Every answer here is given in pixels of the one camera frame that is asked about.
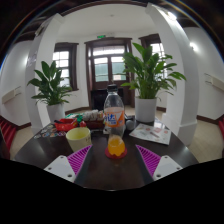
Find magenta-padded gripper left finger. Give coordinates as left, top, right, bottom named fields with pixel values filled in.
left=43, top=144, right=95, bottom=187

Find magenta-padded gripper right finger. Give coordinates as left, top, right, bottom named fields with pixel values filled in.
left=134, top=143, right=184, bottom=186

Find clear orange soda bottle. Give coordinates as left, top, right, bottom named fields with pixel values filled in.
left=103, top=83, right=127, bottom=158

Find pale yellow cup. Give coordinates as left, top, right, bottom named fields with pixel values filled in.
left=65, top=127, right=93, bottom=153

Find printed paper leaflet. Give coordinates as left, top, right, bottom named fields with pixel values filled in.
left=129, top=123, right=173, bottom=146

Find red plastic box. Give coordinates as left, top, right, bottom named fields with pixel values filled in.
left=54, top=118, right=78, bottom=133

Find colourful round stickers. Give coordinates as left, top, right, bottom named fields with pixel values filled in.
left=33, top=124, right=68, bottom=139

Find black chair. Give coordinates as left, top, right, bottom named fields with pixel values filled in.
left=90, top=88, right=124, bottom=111

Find red carpeted staircase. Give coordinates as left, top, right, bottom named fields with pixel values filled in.
left=0, top=114, right=18, bottom=151

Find small potted plant white pot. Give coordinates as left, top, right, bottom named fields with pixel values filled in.
left=26, top=59, right=74, bottom=124

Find large potted plant white pot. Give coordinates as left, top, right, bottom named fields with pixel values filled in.
left=120, top=42, right=187, bottom=124

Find dark wooden double door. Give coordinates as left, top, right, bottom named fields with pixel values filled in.
left=84, top=37, right=134, bottom=109

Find dark framed window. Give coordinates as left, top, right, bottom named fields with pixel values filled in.
left=139, top=33, right=168, bottom=64
left=52, top=42, right=80, bottom=92

